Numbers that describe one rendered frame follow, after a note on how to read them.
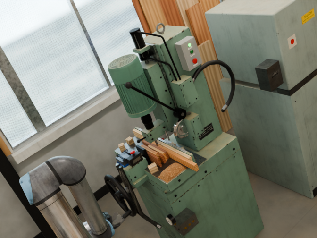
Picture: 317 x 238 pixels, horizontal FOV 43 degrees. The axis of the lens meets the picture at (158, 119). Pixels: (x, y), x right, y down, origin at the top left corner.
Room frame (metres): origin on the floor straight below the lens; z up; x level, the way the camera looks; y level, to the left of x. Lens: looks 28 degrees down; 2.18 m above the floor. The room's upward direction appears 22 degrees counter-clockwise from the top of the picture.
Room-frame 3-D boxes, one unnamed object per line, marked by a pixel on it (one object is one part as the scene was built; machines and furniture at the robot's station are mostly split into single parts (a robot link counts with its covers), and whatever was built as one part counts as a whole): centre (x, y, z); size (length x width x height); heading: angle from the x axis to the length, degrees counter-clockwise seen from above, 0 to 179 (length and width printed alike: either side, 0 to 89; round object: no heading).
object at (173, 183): (2.00, 0.16, 0.87); 0.61 x 0.30 x 0.06; 25
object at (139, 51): (2.10, -0.06, 1.53); 0.08 x 0.08 x 0.17; 25
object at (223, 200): (2.09, -0.04, 0.35); 0.58 x 0.45 x 0.71; 115
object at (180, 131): (1.98, -0.11, 1.02); 0.12 x 0.03 x 0.12; 115
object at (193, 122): (1.98, -0.17, 1.02); 0.09 x 0.07 x 0.12; 25
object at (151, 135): (2.05, 0.05, 1.03); 0.14 x 0.07 x 0.09; 115
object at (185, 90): (1.99, -0.20, 1.22); 0.09 x 0.08 x 0.15; 115
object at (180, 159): (1.96, 0.02, 0.92); 0.54 x 0.02 x 0.04; 25
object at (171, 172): (1.79, 0.04, 0.92); 0.14 x 0.09 x 0.04; 115
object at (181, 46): (2.05, -0.29, 1.40); 0.10 x 0.06 x 0.16; 115
